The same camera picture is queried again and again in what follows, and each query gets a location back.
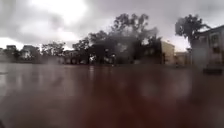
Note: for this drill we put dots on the row of trees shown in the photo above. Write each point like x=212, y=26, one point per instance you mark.
x=110, y=43

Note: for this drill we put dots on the red running track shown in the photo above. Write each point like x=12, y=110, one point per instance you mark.
x=110, y=96

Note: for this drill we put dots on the yellow building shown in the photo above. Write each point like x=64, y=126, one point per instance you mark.
x=168, y=52

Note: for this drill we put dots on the tall tree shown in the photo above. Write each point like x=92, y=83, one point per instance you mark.
x=190, y=28

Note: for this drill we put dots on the grey grandstand building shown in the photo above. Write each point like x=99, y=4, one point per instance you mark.
x=210, y=48

